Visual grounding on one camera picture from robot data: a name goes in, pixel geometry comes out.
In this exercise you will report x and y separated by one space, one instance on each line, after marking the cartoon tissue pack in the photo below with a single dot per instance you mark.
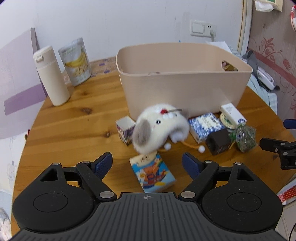
152 172

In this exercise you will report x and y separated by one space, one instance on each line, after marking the blue white tissue pack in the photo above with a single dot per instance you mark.
204 125

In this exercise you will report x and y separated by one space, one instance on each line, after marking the white wall switch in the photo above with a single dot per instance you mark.
197 28

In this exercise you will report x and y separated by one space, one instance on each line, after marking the white handheld device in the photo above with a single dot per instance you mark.
266 80

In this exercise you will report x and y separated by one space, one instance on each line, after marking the red patterned box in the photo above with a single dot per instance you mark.
287 194

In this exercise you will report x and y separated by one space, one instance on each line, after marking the banana chips pouch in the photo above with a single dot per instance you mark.
73 51

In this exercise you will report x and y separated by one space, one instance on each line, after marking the golden tissue package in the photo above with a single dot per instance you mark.
228 67

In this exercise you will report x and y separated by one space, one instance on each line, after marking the black small box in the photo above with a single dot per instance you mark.
219 141

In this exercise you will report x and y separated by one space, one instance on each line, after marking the purple white board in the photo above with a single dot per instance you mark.
22 93

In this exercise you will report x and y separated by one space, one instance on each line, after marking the white grey plush toy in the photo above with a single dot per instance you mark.
156 124

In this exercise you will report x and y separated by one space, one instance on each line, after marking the green candy wrapper bag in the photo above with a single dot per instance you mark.
245 137

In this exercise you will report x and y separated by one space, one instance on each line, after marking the round metal tin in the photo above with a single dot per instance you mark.
228 124

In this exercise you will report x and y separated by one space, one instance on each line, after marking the white blue small box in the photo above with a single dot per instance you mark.
233 114

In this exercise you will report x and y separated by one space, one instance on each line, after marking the red white headphones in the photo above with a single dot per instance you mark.
293 17

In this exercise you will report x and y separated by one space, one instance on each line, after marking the white plug with cable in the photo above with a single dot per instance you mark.
212 35

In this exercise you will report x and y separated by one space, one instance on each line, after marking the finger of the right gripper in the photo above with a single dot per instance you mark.
289 124

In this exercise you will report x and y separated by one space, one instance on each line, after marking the cream thermos bottle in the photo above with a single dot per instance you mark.
51 76

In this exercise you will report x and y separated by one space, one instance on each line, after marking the small purple open box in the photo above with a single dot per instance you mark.
125 127

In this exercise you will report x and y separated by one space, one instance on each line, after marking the green tissue box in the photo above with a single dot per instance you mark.
266 6

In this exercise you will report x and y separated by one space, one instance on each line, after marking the white wall socket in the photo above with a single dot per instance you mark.
208 27

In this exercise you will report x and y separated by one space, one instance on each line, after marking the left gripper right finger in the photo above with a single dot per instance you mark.
202 175

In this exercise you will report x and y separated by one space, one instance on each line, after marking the beige plastic storage bin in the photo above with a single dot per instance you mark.
185 75

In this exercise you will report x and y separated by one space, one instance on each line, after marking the white paper sheet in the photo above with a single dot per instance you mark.
220 44

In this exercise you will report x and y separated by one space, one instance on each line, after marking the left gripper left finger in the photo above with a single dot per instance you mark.
91 175

